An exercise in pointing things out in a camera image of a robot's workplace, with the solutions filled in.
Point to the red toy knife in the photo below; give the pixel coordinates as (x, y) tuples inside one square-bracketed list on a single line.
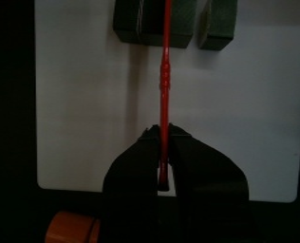
[(164, 95)]

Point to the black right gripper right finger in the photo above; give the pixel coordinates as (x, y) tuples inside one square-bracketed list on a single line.
[(207, 190)]

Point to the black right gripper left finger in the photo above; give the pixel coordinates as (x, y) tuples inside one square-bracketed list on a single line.
[(131, 190)]

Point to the orange cylindrical toy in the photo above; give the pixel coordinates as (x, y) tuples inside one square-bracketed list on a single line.
[(67, 228)]

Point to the dark green sushi piece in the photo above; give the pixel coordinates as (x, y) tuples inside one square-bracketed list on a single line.
[(219, 19), (127, 19)]

